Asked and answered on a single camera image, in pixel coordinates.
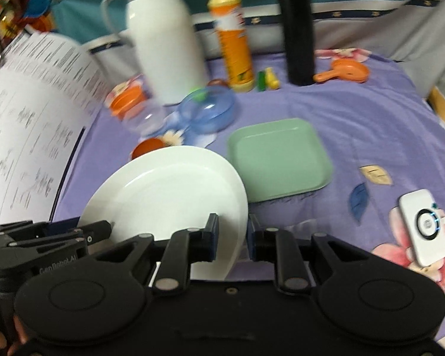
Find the green toy vegetable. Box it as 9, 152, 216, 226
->
257, 70, 267, 92

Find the yellow orange bottle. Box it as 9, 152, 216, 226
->
207, 0, 255, 93

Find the purple floral tablecloth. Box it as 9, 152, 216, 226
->
53, 47, 445, 353

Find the brown toy mushroom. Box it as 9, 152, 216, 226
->
206, 79, 230, 89

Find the white power bank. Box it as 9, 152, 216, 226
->
399, 189, 445, 267

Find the white printed paper sheet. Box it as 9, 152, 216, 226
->
0, 32, 109, 224

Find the white round plate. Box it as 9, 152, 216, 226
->
79, 145, 248, 280

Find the orange toy frying pan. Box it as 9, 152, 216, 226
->
313, 60, 370, 84

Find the orange toy pot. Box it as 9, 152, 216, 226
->
109, 85, 147, 119

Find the blue translucent bowl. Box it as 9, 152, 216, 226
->
177, 86, 236, 134

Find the small orange bowl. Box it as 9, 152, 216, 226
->
130, 137, 166, 160

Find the yellow toy banana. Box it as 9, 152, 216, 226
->
264, 68, 280, 90

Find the black tall flask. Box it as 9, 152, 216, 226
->
278, 0, 315, 86

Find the green square plate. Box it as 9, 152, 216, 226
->
227, 118, 333, 203

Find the clear plastic bowl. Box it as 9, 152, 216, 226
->
123, 100, 167, 136

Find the bright green toy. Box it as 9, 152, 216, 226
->
189, 88, 207, 102

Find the white thermos jug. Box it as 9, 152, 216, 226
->
100, 0, 209, 106

